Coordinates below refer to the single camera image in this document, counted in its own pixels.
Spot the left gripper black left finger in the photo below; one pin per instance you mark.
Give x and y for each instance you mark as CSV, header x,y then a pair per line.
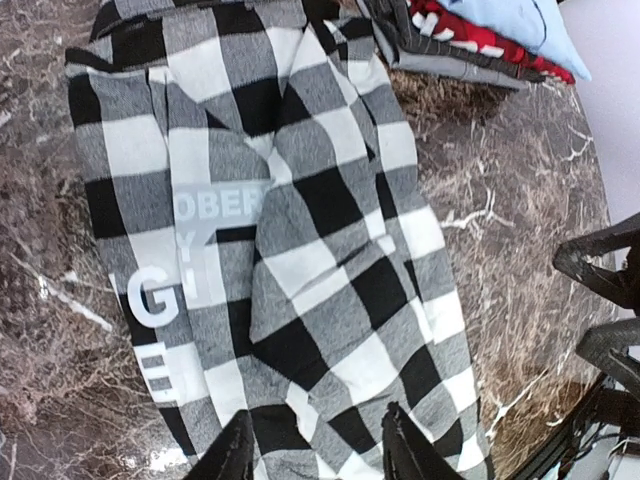
x,y
230,457

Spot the black front rail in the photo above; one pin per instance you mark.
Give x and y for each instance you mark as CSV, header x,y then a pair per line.
x,y
604,413

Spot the folded grey shirt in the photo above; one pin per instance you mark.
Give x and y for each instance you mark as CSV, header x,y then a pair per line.
x,y
404,48

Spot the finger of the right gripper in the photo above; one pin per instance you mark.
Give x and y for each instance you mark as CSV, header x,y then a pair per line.
x,y
606,347

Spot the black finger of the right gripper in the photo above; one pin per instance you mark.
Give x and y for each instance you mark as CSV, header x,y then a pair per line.
x,y
621,286

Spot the folded light blue shirt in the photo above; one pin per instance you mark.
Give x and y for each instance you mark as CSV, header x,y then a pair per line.
x,y
536,25

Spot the folded red black shirt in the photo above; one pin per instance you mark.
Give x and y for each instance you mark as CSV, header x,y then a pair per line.
x,y
433,20

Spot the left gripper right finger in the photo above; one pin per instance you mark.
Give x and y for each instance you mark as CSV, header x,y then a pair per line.
x,y
407,454

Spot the black white plaid shirt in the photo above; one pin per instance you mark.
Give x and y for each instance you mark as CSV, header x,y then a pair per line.
x,y
252,186

